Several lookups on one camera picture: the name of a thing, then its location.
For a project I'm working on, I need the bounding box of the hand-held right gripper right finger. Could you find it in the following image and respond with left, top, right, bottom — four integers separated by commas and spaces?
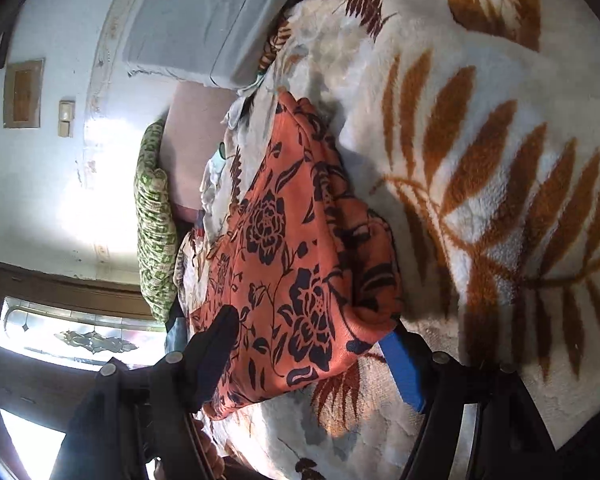
379, 321, 558, 480

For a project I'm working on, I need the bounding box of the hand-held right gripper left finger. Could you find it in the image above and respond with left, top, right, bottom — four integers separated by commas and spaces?
49, 304, 242, 480

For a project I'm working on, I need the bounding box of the orange floral blouse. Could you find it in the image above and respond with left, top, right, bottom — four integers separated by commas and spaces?
187, 87, 406, 421

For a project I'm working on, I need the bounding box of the person's left hand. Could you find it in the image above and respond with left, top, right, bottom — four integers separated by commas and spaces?
195, 420, 227, 480

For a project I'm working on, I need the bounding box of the light blue folded cloth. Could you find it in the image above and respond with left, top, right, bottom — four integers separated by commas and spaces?
164, 317, 188, 356

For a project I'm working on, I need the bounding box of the stained glass window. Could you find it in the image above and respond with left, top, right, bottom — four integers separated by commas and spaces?
0, 270, 168, 480

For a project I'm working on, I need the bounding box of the green patterned pillow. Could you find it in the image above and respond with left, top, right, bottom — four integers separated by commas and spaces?
134, 120, 181, 321

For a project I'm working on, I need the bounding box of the white and teal small garment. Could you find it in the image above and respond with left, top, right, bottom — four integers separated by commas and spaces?
200, 142, 228, 211

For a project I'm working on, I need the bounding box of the pink bed sheet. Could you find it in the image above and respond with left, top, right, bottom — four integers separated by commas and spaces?
162, 82, 246, 221

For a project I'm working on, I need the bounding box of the white small cloth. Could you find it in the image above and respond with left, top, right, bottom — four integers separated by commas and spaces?
224, 97, 253, 131

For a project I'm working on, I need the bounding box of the white leaf-print blanket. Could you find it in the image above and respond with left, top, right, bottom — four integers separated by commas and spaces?
172, 0, 600, 480

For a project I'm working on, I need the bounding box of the grey pillow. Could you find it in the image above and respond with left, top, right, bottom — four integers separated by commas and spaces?
122, 0, 303, 91

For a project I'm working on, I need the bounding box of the wooden wall frame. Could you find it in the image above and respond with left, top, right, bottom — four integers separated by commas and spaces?
2, 59, 45, 130

